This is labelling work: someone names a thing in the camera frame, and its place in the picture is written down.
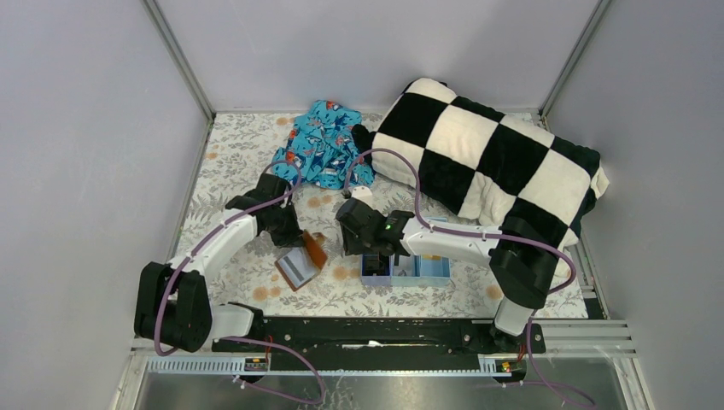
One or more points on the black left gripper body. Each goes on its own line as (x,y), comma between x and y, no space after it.
(289,231)

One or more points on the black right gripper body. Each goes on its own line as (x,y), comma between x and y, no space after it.
(351,227)

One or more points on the brown leather card holder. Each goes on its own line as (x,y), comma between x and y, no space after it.
(302,264)

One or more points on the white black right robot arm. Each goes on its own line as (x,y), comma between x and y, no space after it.
(523,267)

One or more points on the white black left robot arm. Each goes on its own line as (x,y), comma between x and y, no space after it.
(173,304)

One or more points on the black item in organizer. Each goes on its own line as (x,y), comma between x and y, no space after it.
(375,266)

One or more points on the blue three-compartment organizer box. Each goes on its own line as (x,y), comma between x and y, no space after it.
(411,271)

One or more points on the blue shark print cloth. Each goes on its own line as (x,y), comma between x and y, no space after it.
(320,149)

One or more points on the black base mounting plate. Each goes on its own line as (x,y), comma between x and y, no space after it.
(364,344)

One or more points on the black white checkered pillow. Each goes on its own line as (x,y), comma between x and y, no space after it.
(484,165)

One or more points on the aluminium frame rail front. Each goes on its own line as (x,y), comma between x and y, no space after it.
(565,364)

